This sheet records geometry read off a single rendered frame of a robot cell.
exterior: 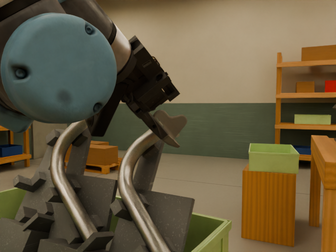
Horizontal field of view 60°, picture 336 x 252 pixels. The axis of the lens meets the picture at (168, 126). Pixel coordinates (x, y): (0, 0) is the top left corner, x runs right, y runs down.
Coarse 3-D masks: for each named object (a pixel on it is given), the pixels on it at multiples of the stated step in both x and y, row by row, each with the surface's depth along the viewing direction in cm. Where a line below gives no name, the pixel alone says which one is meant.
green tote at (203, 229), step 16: (0, 192) 80; (16, 192) 84; (0, 208) 80; (16, 208) 84; (112, 224) 77; (192, 224) 64; (208, 224) 62; (224, 224) 58; (192, 240) 64; (208, 240) 51; (224, 240) 58
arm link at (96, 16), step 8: (64, 0) 32; (72, 0) 32; (80, 0) 33; (88, 0) 34; (64, 8) 32; (72, 8) 33; (80, 8) 33; (88, 8) 34; (96, 8) 36; (80, 16) 34; (88, 16) 34; (96, 16) 35; (104, 16) 37; (96, 24) 36; (104, 24) 37; (112, 24) 38; (104, 32) 37; (112, 32) 38
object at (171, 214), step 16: (160, 144) 62; (144, 160) 62; (144, 176) 61; (144, 192) 59; (160, 192) 57; (160, 208) 56; (176, 208) 54; (192, 208) 54; (128, 224) 57; (160, 224) 54; (176, 224) 53; (112, 240) 57; (128, 240) 56; (176, 240) 52
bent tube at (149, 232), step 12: (132, 144) 59; (144, 144) 59; (132, 156) 59; (120, 168) 58; (132, 168) 59; (120, 180) 57; (132, 180) 58; (120, 192) 56; (132, 192) 55; (132, 204) 53; (132, 216) 52; (144, 216) 51; (144, 228) 50; (156, 228) 50; (144, 240) 49; (156, 240) 48
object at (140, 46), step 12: (132, 48) 45; (144, 48) 43; (132, 60) 42; (144, 60) 44; (156, 60) 48; (120, 72) 41; (132, 72) 45; (144, 72) 46; (156, 72) 47; (132, 84) 46; (144, 84) 47; (156, 84) 46; (168, 84) 49; (132, 96) 47; (144, 96) 47; (156, 96) 49; (168, 96) 49; (132, 108) 47; (144, 108) 48
